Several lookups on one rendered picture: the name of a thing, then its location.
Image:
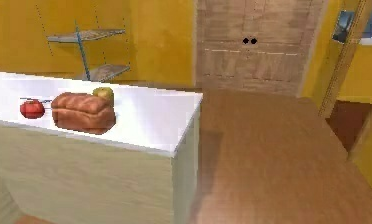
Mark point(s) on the framed wall picture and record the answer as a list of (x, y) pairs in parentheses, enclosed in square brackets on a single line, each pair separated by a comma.
[(343, 26)]

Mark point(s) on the red tomato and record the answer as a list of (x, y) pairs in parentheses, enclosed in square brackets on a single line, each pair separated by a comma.
[(32, 109)]

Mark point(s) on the brown bread loaf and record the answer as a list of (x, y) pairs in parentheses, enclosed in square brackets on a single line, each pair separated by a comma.
[(82, 111)]

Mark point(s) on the grey metal wall shelf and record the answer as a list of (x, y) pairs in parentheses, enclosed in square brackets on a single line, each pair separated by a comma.
[(94, 53)]

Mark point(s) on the wooden door frame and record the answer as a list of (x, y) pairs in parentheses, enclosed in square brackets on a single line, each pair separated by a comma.
[(344, 60)]

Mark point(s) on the brown wooden cupboard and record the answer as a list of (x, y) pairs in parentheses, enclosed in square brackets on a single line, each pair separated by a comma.
[(254, 50)]

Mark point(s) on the green apple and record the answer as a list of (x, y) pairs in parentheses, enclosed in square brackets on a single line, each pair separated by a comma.
[(104, 93)]

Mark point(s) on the silver butter knife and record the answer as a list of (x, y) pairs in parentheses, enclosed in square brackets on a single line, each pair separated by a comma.
[(44, 100)]

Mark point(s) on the white top kitchen counter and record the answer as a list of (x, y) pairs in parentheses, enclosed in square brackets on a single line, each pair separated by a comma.
[(94, 160)]

